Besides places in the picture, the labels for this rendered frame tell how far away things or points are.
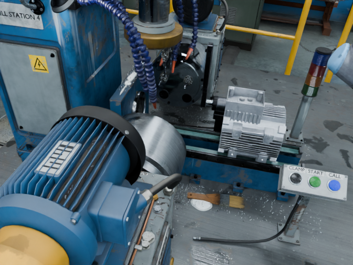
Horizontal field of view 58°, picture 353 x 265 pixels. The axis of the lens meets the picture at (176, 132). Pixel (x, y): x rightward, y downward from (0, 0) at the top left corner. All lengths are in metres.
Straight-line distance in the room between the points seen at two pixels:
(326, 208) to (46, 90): 1.02
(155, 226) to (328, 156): 1.01
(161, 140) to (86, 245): 0.45
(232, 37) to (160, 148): 3.63
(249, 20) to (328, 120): 2.72
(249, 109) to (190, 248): 0.47
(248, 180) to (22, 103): 0.82
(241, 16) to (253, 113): 3.28
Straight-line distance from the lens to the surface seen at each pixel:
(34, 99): 1.11
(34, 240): 0.45
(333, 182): 0.96
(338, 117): 1.79
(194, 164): 1.19
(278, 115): 1.09
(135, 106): 1.12
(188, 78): 1.29
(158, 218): 0.65
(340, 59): 1.10
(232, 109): 1.05
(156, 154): 0.80
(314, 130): 1.64
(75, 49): 0.96
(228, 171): 1.19
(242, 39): 4.36
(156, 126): 0.87
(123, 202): 0.48
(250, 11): 4.25
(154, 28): 0.96
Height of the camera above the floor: 1.68
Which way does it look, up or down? 38 degrees down
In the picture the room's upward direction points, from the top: 4 degrees clockwise
